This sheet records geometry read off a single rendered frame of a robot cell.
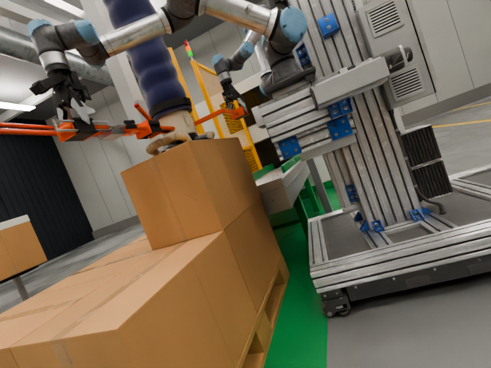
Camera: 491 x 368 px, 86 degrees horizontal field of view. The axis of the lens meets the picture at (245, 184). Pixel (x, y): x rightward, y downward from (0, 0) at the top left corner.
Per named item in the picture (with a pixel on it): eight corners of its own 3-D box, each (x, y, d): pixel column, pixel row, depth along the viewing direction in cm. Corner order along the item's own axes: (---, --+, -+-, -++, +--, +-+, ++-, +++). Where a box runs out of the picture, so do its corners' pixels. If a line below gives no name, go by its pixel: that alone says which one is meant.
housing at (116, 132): (114, 139, 104) (109, 129, 104) (126, 133, 102) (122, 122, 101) (99, 140, 98) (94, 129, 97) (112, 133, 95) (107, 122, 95)
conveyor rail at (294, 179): (310, 166, 389) (305, 153, 388) (313, 164, 388) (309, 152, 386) (285, 208, 173) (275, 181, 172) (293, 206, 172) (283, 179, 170)
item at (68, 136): (83, 141, 92) (77, 128, 92) (97, 133, 90) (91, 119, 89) (60, 142, 85) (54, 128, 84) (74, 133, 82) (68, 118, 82)
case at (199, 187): (208, 213, 181) (187, 159, 178) (261, 196, 166) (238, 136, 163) (152, 250, 125) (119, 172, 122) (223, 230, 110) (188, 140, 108)
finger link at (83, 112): (105, 117, 88) (88, 98, 89) (90, 117, 83) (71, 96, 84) (101, 125, 90) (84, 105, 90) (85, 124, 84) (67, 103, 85)
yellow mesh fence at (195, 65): (272, 205, 422) (225, 80, 408) (278, 204, 419) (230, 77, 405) (252, 231, 313) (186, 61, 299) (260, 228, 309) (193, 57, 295)
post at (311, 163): (330, 227, 226) (290, 117, 219) (338, 225, 224) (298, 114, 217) (330, 230, 220) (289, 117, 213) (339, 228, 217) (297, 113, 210)
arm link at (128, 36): (187, 5, 114) (79, 51, 105) (187, -14, 104) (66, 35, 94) (201, 29, 116) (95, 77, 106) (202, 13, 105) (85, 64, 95)
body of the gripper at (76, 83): (93, 101, 91) (80, 68, 90) (69, 98, 83) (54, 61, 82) (79, 110, 94) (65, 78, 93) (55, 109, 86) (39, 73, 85)
